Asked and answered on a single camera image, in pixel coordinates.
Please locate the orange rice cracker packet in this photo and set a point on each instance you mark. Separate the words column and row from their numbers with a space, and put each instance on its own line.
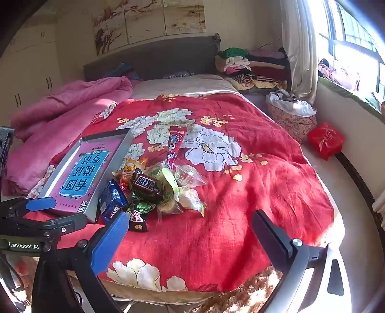
column 125, row 173

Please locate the round biscuit green label packet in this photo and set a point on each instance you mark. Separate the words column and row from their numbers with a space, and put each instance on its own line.
column 188, row 198

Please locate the small black red candy packet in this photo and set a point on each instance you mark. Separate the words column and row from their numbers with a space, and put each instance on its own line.
column 137, row 221

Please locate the stack of folded clothes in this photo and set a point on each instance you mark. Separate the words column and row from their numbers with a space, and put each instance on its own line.
column 259, row 71

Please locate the red plastic bag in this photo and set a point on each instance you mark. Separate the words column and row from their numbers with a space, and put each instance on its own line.
column 326, row 140

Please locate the yellow snack packet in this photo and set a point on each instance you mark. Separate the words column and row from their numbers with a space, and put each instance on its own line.
column 139, row 204

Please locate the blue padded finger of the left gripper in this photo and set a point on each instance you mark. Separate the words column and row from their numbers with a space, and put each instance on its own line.
column 41, row 204

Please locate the flower wall painting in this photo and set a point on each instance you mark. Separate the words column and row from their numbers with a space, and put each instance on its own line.
column 119, row 23

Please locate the red floral blanket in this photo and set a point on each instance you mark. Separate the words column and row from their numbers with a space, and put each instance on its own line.
column 249, row 163

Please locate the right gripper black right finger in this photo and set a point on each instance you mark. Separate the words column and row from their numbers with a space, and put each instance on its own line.
column 274, row 240

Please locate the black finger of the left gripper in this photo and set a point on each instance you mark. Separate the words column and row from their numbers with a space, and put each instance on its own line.
column 65, row 224

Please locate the grey tray box with book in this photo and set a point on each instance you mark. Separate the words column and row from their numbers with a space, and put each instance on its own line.
column 83, row 173

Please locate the blue patterned pillow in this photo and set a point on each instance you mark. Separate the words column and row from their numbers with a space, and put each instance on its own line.
column 123, row 69

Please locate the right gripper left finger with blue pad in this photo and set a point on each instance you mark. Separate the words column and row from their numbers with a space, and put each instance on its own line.
column 106, row 240

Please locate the red panda snack stick packet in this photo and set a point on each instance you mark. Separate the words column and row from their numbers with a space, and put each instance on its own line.
column 176, row 136

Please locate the Snickers bar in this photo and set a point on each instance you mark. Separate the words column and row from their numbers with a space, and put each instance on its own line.
column 147, row 187

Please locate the cream wardrobe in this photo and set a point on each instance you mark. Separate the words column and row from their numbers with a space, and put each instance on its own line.
column 29, row 69

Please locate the pink quilt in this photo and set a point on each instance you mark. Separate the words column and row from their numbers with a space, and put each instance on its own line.
column 51, row 124

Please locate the floral fabric basket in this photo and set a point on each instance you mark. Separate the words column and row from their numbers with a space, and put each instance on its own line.
column 296, row 116

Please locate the blue Oreo packet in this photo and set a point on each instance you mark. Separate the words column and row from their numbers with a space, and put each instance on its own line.
column 111, row 200

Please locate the beige curtain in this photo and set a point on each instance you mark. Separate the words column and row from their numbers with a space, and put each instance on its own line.
column 299, row 42

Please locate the clear green label cracker packet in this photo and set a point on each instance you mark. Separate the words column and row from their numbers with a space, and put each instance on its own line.
column 167, row 183

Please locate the grey headboard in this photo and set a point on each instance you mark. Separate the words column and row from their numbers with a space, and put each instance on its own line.
column 158, row 59

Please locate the clear red-green candy packet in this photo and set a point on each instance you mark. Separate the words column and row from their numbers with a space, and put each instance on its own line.
column 187, row 176

